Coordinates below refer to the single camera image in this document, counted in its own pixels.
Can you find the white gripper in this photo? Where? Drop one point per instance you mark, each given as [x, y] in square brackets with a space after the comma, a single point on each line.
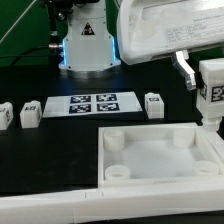
[147, 29]

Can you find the white square tabletop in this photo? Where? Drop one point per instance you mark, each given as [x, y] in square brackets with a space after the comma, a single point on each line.
[148, 154]

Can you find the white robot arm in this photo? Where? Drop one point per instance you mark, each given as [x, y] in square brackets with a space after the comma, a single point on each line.
[79, 30]

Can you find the white sheet with tags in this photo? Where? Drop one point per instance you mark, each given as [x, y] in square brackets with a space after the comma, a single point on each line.
[91, 104]

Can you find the white obstacle fence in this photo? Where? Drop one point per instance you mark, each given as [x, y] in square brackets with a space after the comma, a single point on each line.
[116, 202]

